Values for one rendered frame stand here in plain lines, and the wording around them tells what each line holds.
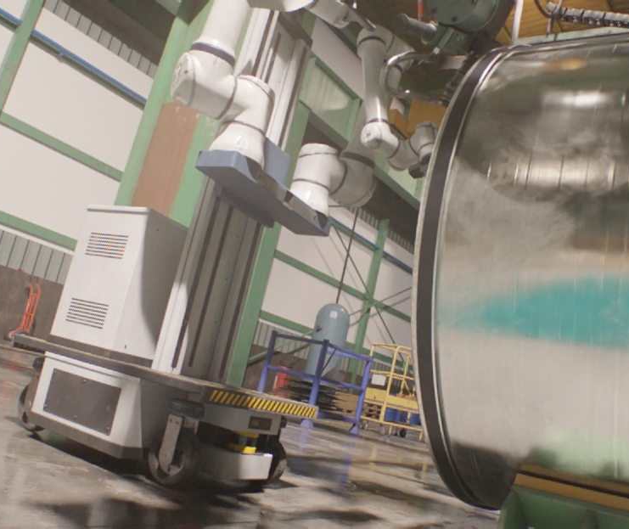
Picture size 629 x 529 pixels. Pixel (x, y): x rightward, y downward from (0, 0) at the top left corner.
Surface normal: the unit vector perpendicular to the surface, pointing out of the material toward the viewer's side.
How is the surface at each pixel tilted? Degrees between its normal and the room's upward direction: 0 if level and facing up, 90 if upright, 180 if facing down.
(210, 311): 90
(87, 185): 90
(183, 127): 90
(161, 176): 90
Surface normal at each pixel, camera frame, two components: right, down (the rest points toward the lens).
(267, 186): 0.87, 0.10
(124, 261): -0.44, -0.27
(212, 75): 0.53, 0.14
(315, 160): 0.01, -0.18
